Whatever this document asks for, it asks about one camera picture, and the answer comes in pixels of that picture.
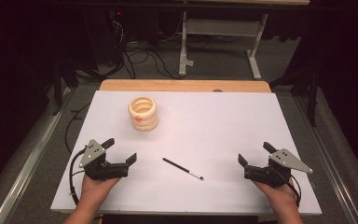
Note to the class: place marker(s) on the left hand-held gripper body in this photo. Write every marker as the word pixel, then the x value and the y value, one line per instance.
pixel 101 169

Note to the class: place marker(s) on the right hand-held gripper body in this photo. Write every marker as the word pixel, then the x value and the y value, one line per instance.
pixel 267 174

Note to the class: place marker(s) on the cream ribbed pen holder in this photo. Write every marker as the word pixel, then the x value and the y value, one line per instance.
pixel 143 116

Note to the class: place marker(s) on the black pen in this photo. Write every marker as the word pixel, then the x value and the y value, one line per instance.
pixel 182 168

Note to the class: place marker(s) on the person's left hand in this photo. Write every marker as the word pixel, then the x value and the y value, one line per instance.
pixel 94 191

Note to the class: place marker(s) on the person's right hand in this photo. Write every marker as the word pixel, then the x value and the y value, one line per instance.
pixel 281 197

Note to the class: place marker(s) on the white board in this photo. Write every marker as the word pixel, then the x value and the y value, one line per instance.
pixel 205 130

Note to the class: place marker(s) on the black stand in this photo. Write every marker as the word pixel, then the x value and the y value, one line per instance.
pixel 310 93
pixel 62 81

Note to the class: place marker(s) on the wooden table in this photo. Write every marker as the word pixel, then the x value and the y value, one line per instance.
pixel 183 85

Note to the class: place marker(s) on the metal floor rail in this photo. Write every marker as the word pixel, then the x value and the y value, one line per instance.
pixel 31 161
pixel 332 161

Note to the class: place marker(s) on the white metal desk frame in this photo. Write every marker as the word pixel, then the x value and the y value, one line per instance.
pixel 220 28

